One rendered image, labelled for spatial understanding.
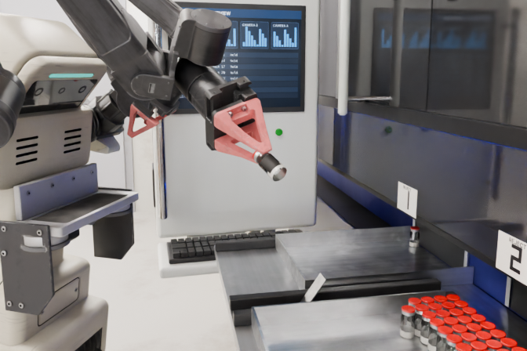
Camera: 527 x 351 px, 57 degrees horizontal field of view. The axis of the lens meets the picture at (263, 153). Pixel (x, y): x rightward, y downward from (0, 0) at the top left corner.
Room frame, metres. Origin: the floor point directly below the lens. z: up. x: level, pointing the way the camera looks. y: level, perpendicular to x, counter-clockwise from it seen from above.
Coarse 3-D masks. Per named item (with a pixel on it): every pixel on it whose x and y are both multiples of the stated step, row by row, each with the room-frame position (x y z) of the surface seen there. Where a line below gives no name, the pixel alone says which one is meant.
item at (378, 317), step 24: (264, 312) 0.73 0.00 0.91; (288, 312) 0.74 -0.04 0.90; (312, 312) 0.75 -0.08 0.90; (336, 312) 0.75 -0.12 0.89; (360, 312) 0.76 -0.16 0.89; (384, 312) 0.77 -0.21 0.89; (264, 336) 0.70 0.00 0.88; (288, 336) 0.70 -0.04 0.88; (312, 336) 0.70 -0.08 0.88; (336, 336) 0.70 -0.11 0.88; (360, 336) 0.70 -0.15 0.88; (384, 336) 0.70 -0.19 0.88
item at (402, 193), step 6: (402, 186) 1.03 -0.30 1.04; (408, 186) 1.00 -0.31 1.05; (402, 192) 1.03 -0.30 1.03; (414, 192) 0.98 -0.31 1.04; (402, 198) 1.02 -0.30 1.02; (414, 198) 0.97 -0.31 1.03; (402, 204) 1.02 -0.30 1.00; (414, 204) 0.97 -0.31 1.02; (402, 210) 1.02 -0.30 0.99; (408, 210) 1.00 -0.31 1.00; (414, 210) 0.97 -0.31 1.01; (414, 216) 0.97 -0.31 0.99
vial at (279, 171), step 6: (258, 156) 0.60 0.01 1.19; (264, 156) 0.59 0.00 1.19; (258, 162) 0.59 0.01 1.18; (264, 168) 0.58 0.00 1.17; (276, 168) 0.57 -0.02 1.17; (282, 168) 0.58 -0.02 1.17; (270, 174) 0.58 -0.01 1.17; (276, 174) 0.57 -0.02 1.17; (282, 174) 0.58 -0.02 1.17; (276, 180) 0.58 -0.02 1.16
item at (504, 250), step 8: (504, 240) 0.70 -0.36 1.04; (512, 240) 0.68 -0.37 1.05; (504, 248) 0.70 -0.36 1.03; (512, 248) 0.68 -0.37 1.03; (496, 256) 0.71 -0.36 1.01; (504, 256) 0.70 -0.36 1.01; (496, 264) 0.71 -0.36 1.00; (504, 264) 0.69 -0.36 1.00; (520, 264) 0.66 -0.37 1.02; (504, 272) 0.69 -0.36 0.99; (512, 272) 0.68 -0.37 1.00; (520, 272) 0.66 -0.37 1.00; (520, 280) 0.66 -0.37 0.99
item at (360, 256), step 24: (288, 240) 1.09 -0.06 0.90; (312, 240) 1.10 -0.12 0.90; (336, 240) 1.11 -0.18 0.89; (360, 240) 1.12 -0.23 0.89; (384, 240) 1.13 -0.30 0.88; (408, 240) 1.14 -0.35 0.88; (288, 264) 0.96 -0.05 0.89; (312, 264) 0.99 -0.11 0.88; (336, 264) 0.99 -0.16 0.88; (360, 264) 0.99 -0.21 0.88; (384, 264) 0.99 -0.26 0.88; (408, 264) 0.99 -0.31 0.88; (432, 264) 0.99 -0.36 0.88
